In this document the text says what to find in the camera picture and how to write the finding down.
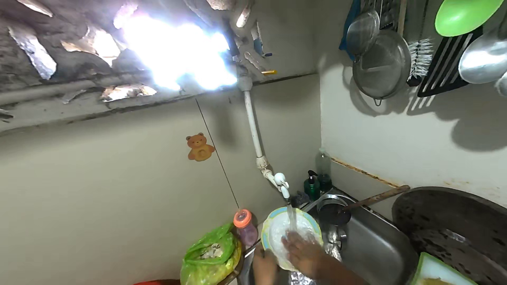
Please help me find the person's right hand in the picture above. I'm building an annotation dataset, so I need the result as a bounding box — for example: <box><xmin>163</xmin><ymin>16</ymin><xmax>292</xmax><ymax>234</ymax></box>
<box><xmin>281</xmin><ymin>231</ymin><xmax>327</xmax><ymax>280</ymax></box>

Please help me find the person's left hand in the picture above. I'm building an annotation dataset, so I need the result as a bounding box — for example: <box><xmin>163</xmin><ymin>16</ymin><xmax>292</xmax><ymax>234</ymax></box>
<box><xmin>253</xmin><ymin>245</ymin><xmax>279</xmax><ymax>282</ymax></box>

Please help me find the white plate with blue-yellow rim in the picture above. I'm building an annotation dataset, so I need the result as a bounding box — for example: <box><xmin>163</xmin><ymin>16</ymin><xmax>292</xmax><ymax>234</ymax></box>
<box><xmin>261</xmin><ymin>207</ymin><xmax>323</xmax><ymax>272</ymax></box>

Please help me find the person's right forearm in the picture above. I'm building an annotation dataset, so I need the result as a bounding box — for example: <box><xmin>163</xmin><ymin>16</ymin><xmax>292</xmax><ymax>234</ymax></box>
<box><xmin>315</xmin><ymin>254</ymin><xmax>370</xmax><ymax>285</ymax></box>

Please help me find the metal cup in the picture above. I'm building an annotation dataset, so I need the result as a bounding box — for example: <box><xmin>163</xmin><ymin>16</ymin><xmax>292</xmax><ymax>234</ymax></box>
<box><xmin>324</xmin><ymin>225</ymin><xmax>348</xmax><ymax>262</ymax></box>

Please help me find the pink bottle with orange lid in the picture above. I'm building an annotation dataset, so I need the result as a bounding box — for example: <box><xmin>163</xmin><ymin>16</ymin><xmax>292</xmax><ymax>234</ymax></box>
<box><xmin>233</xmin><ymin>209</ymin><xmax>259</xmax><ymax>248</ymax></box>

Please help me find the dark pan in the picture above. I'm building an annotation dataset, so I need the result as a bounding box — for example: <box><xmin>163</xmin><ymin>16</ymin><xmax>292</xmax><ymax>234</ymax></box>
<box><xmin>318</xmin><ymin>199</ymin><xmax>352</xmax><ymax>226</ymax></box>

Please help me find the green soap pump bottle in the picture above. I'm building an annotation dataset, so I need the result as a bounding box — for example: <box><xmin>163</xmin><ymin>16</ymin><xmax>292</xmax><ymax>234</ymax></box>
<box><xmin>304</xmin><ymin>170</ymin><xmax>321</xmax><ymax>202</ymax></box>

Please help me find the white plastic faucet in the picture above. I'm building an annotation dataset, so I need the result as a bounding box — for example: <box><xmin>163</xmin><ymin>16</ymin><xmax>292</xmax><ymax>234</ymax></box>
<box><xmin>261</xmin><ymin>169</ymin><xmax>292</xmax><ymax>200</ymax></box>

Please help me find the stainless steel sink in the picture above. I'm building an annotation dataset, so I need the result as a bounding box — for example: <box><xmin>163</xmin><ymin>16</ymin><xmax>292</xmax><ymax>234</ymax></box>
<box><xmin>238</xmin><ymin>187</ymin><xmax>420</xmax><ymax>285</ymax></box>

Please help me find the clear plastic bottle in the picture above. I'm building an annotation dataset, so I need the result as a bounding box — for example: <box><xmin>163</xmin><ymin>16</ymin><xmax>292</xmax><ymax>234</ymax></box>
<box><xmin>316</xmin><ymin>148</ymin><xmax>333</xmax><ymax>193</ymax></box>

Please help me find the green plastic bag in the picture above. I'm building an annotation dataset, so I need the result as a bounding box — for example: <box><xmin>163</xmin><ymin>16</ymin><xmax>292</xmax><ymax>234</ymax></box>
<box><xmin>180</xmin><ymin>222</ymin><xmax>242</xmax><ymax>285</ymax></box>

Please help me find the white water pipe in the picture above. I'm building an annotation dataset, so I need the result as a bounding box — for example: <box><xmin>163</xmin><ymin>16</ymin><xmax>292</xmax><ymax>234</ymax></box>
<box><xmin>238</xmin><ymin>75</ymin><xmax>269</xmax><ymax>171</ymax></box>

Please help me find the brown bear sticker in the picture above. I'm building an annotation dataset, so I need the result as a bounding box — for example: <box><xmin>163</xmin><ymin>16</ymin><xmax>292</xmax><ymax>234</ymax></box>
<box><xmin>186</xmin><ymin>132</ymin><xmax>215</xmax><ymax>162</ymax></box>

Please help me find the green-edged white tray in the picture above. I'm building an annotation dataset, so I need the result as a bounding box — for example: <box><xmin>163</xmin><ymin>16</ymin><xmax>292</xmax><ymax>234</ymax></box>
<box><xmin>410</xmin><ymin>252</ymin><xmax>479</xmax><ymax>285</ymax></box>

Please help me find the large dark metal basin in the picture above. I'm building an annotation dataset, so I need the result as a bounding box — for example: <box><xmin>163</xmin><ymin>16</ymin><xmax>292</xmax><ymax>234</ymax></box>
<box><xmin>391</xmin><ymin>186</ymin><xmax>507</xmax><ymax>285</ymax></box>

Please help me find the large round mesh strainer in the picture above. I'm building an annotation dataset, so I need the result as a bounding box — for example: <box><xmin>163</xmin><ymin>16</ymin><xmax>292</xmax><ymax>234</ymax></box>
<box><xmin>352</xmin><ymin>29</ymin><xmax>412</xmax><ymax>107</ymax></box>

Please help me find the small metal strainer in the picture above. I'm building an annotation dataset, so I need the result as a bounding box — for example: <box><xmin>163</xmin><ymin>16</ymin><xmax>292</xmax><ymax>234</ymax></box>
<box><xmin>346</xmin><ymin>10</ymin><xmax>380</xmax><ymax>57</ymax></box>

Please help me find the white bristle brush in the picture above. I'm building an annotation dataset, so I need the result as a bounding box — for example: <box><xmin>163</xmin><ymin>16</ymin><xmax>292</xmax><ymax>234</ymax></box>
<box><xmin>407</xmin><ymin>38</ymin><xmax>434</xmax><ymax>87</ymax></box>

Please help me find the blue hanging cloth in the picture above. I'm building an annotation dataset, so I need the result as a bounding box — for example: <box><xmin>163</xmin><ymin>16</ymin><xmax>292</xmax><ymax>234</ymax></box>
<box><xmin>339</xmin><ymin>0</ymin><xmax>361</xmax><ymax>61</ymax></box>

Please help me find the black slotted spatula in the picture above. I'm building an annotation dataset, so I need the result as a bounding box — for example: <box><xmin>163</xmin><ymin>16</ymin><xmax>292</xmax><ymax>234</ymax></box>
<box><xmin>417</xmin><ymin>26</ymin><xmax>483</xmax><ymax>98</ymax></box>

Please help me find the black metal grater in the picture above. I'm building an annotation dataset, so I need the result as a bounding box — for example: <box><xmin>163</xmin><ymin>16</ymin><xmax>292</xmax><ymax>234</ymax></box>
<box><xmin>361</xmin><ymin>0</ymin><xmax>401</xmax><ymax>30</ymax></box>

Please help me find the shiny metal ladle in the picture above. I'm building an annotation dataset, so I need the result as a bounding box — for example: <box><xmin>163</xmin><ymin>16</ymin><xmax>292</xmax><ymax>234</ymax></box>
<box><xmin>458</xmin><ymin>32</ymin><xmax>507</xmax><ymax>84</ymax></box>

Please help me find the green plastic ladle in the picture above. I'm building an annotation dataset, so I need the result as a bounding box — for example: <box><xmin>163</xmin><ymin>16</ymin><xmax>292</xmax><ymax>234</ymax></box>
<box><xmin>435</xmin><ymin>0</ymin><xmax>504</xmax><ymax>38</ymax></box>

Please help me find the brown wooden handle stick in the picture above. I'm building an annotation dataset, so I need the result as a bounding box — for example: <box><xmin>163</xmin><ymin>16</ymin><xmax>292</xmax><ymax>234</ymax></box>
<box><xmin>341</xmin><ymin>185</ymin><xmax>411</xmax><ymax>213</ymax></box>

